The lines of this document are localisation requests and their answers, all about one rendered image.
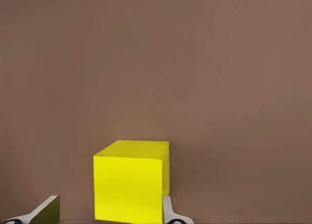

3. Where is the yellow drawer cabinet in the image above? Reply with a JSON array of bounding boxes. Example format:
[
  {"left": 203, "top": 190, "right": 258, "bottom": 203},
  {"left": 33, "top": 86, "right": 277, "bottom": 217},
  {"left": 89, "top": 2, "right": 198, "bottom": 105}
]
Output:
[{"left": 93, "top": 139, "right": 171, "bottom": 224}]

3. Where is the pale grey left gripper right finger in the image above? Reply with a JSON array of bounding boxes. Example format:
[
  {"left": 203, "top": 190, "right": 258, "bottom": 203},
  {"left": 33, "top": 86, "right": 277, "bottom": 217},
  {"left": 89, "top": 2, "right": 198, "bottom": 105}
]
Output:
[{"left": 162, "top": 195, "right": 195, "bottom": 224}]

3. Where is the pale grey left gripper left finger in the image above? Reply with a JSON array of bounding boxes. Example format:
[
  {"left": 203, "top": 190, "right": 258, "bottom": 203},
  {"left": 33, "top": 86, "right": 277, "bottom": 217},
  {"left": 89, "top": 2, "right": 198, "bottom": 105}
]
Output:
[{"left": 0, "top": 195, "right": 60, "bottom": 224}]

